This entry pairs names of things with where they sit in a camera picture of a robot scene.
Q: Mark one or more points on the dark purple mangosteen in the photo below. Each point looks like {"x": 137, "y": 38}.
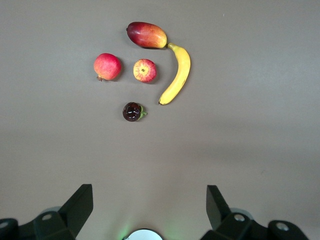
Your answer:
{"x": 131, "y": 112}

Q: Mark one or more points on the red yellow apple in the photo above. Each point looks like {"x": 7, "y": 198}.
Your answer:
{"x": 144, "y": 70}

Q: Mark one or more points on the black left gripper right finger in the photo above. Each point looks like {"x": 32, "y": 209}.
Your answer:
{"x": 217, "y": 210}

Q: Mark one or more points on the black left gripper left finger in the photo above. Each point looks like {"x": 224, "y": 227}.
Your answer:
{"x": 75, "y": 207}

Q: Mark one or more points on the yellow banana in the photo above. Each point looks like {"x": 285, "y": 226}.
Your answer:
{"x": 182, "y": 72}

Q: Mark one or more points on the red yellow mango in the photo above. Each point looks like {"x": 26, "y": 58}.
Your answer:
{"x": 146, "y": 34}

